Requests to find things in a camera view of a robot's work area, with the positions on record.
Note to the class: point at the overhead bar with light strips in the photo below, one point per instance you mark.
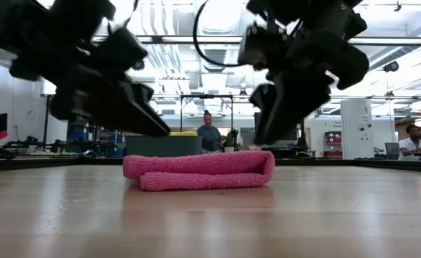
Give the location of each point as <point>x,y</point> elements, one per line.
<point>386,40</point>

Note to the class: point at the person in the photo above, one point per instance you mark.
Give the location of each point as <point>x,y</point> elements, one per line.
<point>209,138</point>
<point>412,145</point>

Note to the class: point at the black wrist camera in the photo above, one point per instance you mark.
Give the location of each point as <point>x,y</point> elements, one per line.
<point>260,46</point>
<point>121,50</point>

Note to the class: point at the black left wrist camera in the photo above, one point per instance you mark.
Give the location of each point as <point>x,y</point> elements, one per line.
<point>121,50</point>

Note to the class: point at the pink microfiber towel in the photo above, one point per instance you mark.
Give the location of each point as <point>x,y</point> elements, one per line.
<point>203,168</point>

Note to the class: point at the blue storage bin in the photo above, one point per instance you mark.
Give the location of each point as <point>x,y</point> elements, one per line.
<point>115,139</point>
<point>76,135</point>

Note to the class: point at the teal plastic bin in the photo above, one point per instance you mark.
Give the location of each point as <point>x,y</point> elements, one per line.
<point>164,145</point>

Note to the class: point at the white pillar with signs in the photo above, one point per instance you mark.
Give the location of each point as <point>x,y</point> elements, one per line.
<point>355,122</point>

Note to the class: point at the black background rig frame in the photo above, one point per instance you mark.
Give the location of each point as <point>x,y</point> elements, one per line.
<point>207,96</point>

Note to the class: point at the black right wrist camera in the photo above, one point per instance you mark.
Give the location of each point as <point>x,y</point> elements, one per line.
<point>260,46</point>

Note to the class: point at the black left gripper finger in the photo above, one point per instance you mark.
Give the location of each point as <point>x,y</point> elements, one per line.
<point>139,120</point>

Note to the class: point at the grey laptop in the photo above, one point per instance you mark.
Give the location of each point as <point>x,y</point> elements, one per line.
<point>392,150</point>

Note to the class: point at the rack with red bins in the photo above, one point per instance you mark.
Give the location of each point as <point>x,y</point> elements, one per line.
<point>332,140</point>

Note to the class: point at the silver ceiling duct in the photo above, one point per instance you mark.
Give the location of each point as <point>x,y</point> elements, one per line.
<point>217,16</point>

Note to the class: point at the yellow microfiber towel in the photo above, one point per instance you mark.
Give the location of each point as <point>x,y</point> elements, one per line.
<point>183,133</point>

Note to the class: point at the black aluminium table frame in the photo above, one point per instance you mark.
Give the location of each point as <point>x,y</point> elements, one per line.
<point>375,164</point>

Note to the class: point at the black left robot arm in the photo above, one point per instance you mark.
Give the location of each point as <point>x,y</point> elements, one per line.
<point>35,32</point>

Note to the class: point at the black background robot arm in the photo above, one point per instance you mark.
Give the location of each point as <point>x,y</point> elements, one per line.
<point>31,143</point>

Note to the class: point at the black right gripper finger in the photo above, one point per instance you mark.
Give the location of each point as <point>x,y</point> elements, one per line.
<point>289,107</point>

